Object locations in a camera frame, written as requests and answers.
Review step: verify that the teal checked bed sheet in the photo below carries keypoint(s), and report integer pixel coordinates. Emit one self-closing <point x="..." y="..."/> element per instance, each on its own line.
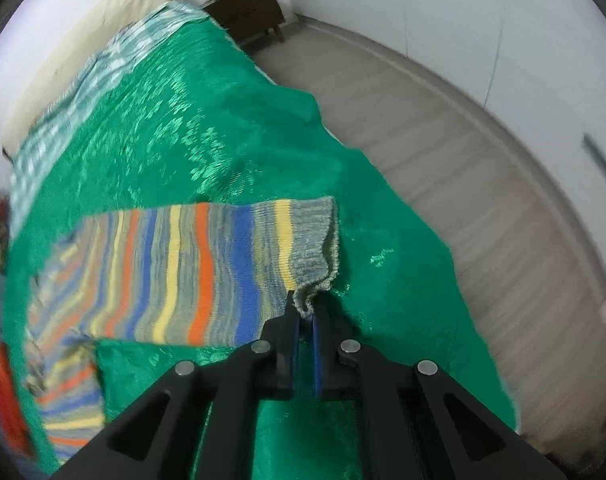
<point x="108" y="60"/>

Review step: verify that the dark wooden nightstand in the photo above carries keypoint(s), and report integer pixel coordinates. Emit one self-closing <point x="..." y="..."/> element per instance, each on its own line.
<point x="248" y="10"/>

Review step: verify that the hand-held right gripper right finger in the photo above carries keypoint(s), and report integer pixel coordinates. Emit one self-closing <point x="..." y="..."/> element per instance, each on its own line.
<point x="317" y="360"/>

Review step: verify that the orange red cloth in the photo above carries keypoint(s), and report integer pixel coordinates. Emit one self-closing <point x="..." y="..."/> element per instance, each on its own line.
<point x="13" y="400"/>

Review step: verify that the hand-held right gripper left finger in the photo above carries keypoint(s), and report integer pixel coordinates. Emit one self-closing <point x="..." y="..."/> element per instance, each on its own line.
<point x="294" y="360"/>

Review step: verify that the striped knit sweater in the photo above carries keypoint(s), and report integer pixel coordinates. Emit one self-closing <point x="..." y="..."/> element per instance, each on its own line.
<point x="183" y="280"/>

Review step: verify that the white wardrobe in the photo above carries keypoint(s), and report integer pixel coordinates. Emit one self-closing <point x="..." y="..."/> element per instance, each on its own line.
<point x="533" y="35"/>

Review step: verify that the green satin blanket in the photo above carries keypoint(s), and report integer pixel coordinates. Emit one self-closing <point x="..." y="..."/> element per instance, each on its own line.
<point x="183" y="135"/>

